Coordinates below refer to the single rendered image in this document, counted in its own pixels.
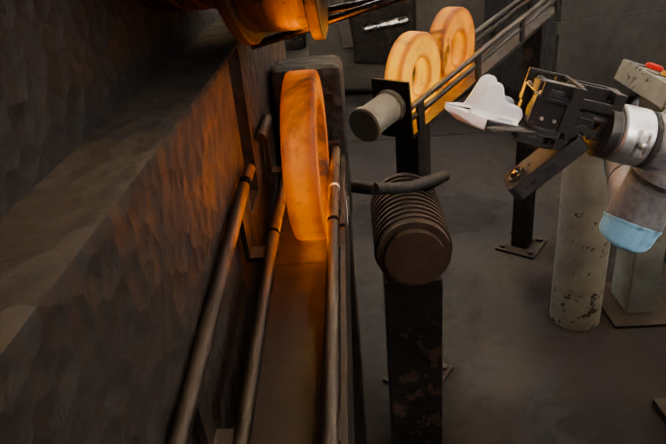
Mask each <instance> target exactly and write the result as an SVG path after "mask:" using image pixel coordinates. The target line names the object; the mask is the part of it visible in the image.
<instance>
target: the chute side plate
mask: <svg viewBox="0 0 666 444"><path fill-rule="evenodd" d="M345 191H346V194H345ZM346 200H347V207H346ZM340 203H341V215H340V239H341V252H340V412H341V444H355V429H354V391H353V351H352V312H351V264H350V230H349V217H348V220H347V212H348V182H347V170H346V157H345V154H341V166H340Z"/></svg>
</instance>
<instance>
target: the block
mask: <svg viewBox="0 0 666 444"><path fill-rule="evenodd" d="M303 69H315V70H317V72H318V74H319V77H320V81H321V86H322V92H323V99H324V106H325V115H326V126H327V137H328V141H340V150H341V154H345V157H346V170H347V182H348V195H349V197H350V206H351V213H352V211H353V205H352V191H351V172H350V158H349V144H348V131H347V117H346V104H345V90H344V76H343V63H342V60H341V59H340V57H339V56H337V55H315V56H302V57H289V58H281V59H279V60H277V61H276V64H275V66H274V68H273V71H272V74H271V84H272V93H271V95H272V103H273V106H274V107H275V114H276V122H277V137H278V145H279V153H280V160H281V151H280V95H281V87H282V82H283V78H284V75H285V74H286V73H287V72H288V71H290V70H303Z"/></svg>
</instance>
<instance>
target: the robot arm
mask: <svg viewBox="0 0 666 444"><path fill-rule="evenodd" d="M537 72H542V73H546V74H550V75H555V76H556V77H555V80H550V79H547V78H545V76H543V75H538V74H537ZM536 74H537V76H536ZM535 77H536V78H535ZM519 98H520V100H519V102H518V105H514V101H513V99H512V98H510V97H508V96H505V95H504V88H503V85H502V84H501V83H499V82H498V81H497V79H496V77H495V76H493V75H490V74H486V75H483V76H482V77H481V78H480V79H479V81H478V82H477V84H476V86H475V87H474V89H473V90H472V92H471V94H470V95H469V97H468V98H467V100H466V101H465V102H464V103H459V102H445V104H444V108H445V110H446V111H447V112H449V113H450V114H451V115H452V116H453V117H454V118H455V119H456V120H459V121H461V122H463V123H466V124H468V125H470V126H473V127H475V128H478V129H481V130H484V131H486V132H488V133H491V134H494V135H497V136H500V137H503V138H506V139H509V140H512V141H516V142H520V143H524V144H528V145H531V146H534V147H537V148H539V149H537V150H536V151H535V152H534V153H532V154H531V155H530V156H528V157H527V158H526V159H525V160H523V161H522V162H521V163H520V164H518V165H517V166H516V167H514V168H513V169H512V170H511V171H509V172H508V173H507V174H505V175H504V176H503V182H504V184H505V186H506V188H507V190H508V191H509V193H510V194H511V195H512V196H513V197H514V198H515V199H517V200H519V201H522V200H523V199H524V198H526V197H527V196H528V195H529V194H531V193H532V192H533V191H535V190H536V189H537V188H539V187H540V186H541V185H543V184H544V183H545V182H547V181H548V180H549V179H550V178H552V177H553V176H554V175H556V174H557V173H558V172H560V171H561V170H562V169H564V168H565V167H566V166H568V165H569V164H570V163H572V162H573V161H574V160H576V159H577V158H578V157H580V156H581V155H582V154H583V153H587V154H588V155H589V156H592V157H597V158H601V159H602V160H604V172H605V175H606V178H607V182H608V192H609V199H610V205H609V207H608V209H607V210H606V211H604V216H603V218H602V220H601V222H600V225H599V229H600V232H601V234H602V235H603V236H604V238H605V239H606V240H608V241H609V242H610V243H612V244H613V245H615V246H616V247H618V248H620V249H623V250H626V251H629V252H633V253H642V252H646V251H648V250H649V249H650V248H651V247H652V245H653V244H654V242H655V241H656V240H657V238H658V237H659V236H660V235H662V233H663V232H662V231H663V230H664V228H665V226H666V109H665V110H664V111H663V112H658V111H653V110H650V109H647V108H642V107H638V106H633V105H629V104H625V102H626V100H627V98H628V97H627V96H626V95H624V94H622V93H620V92H619V91H618V90H617V89H615V88H611V87H606V86H602V85H597V84H593V83H590V82H585V81H581V80H576V79H573V78H571V77H570V76H568V75H565V74H560V73H556V72H552V71H547V70H543V69H538V68H534V67H529V70H528V73H527V75H526V77H525V80H524V83H523V86H522V89H521V91H520V94H519ZM579 134H581V136H582V137H583V136H584V139H583V138H582V137H581V136H580V135H579Z"/></svg>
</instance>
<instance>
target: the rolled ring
mask: <svg viewBox="0 0 666 444"><path fill-rule="evenodd" d="M280 151H281V165H282V177H283V186H284V194H285V201H286V207H287V213H288V217H289V222H290V226H291V229H292V232H293V234H294V236H295V238H296V239H297V240H300V241H302V240H321V239H326V238H327V216H328V198H329V179H330V168H329V151H328V137H327V126H326V115H325V106H324V99H323V92H322V86H321V81H320V77H319V74H318V72H317V70H315V69H303V70H290V71H288V72H287V73H286V74H285V75H284V78H283V82H282V87H281V95H280Z"/></svg>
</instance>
